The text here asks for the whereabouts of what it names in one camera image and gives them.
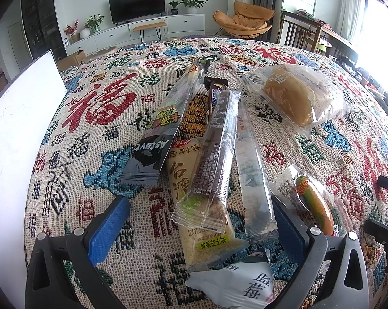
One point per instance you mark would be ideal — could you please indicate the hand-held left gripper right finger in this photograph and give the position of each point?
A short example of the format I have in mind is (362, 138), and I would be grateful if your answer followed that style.
(288, 233)

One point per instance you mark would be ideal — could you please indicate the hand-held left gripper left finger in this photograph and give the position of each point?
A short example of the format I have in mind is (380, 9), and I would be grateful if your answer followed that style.
(108, 228)

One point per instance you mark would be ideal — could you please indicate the clear packet with grey roll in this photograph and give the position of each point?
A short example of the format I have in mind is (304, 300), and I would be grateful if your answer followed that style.
(253, 173)

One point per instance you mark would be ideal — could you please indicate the beige cracker packet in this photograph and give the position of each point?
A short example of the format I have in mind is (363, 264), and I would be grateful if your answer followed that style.
(181, 173)

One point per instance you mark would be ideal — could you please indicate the clear packet with brown roll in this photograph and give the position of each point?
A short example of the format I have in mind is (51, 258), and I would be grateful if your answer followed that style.
(213, 141)

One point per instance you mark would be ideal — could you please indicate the orange sausage in clear packet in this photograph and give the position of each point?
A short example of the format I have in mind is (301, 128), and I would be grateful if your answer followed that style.
(313, 199)

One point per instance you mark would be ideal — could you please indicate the white triangular snack packet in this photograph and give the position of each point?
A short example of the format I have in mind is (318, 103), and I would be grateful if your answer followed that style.
(245, 283)

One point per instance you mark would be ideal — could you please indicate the black and green wafer packet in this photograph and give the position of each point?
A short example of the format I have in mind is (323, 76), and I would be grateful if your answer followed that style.
(155, 141)

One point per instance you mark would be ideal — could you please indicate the printed woven blanket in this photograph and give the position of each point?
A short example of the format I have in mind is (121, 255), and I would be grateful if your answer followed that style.
(110, 103)

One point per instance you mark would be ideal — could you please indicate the white panel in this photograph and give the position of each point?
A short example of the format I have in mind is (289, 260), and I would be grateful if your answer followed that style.
(17, 135)

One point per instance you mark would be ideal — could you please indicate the bread bun in clear bag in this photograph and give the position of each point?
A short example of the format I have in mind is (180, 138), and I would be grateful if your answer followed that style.
(290, 96)

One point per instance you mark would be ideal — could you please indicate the brown chocolate bar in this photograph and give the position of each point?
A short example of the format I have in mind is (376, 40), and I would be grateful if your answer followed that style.
(213, 87)

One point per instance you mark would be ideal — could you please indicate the cardboard box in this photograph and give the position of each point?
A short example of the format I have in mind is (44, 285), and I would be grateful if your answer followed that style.
(71, 59)

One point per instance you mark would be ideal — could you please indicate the dark wooden chair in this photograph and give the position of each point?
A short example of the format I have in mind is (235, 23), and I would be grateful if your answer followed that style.
(297, 32)

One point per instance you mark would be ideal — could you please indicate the white curtain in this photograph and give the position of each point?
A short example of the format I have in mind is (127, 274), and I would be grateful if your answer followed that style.
(350, 3)

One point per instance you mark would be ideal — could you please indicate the white television cabinet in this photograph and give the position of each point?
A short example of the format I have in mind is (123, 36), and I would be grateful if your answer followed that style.
(116, 33)

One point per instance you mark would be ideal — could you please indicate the round white vase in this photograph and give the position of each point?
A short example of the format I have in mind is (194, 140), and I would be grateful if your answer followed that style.
(84, 33)

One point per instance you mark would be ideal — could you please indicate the red flowers in vase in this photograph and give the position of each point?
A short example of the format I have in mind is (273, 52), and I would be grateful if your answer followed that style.
(71, 30)

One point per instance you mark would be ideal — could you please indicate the wooden stool with metal legs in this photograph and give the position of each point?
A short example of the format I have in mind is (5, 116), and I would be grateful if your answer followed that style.
(148, 26)

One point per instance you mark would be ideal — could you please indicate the leafy plant in glass vase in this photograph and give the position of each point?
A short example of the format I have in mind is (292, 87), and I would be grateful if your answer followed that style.
(94, 22)

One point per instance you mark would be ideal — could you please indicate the orange lounge chair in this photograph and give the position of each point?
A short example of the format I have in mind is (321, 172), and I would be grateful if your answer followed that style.
(242, 17)

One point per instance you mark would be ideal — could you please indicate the dark glass display cabinet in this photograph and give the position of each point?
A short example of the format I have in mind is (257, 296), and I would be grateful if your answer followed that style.
(42, 16)

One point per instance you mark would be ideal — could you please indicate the black television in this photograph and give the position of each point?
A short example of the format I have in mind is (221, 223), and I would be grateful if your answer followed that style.
(137, 4)

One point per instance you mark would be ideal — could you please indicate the small plant in dark pot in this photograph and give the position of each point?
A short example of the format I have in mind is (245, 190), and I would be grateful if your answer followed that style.
(174, 8)

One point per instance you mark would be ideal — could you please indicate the large green potted plant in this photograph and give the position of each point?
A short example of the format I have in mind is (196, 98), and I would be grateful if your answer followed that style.
(192, 1)

